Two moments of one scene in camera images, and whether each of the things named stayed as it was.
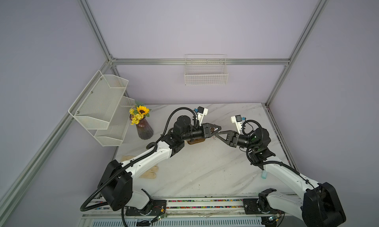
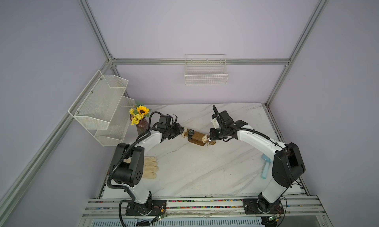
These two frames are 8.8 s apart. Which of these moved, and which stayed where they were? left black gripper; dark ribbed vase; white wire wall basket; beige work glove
Moved: left black gripper
Stayed: white wire wall basket; beige work glove; dark ribbed vase
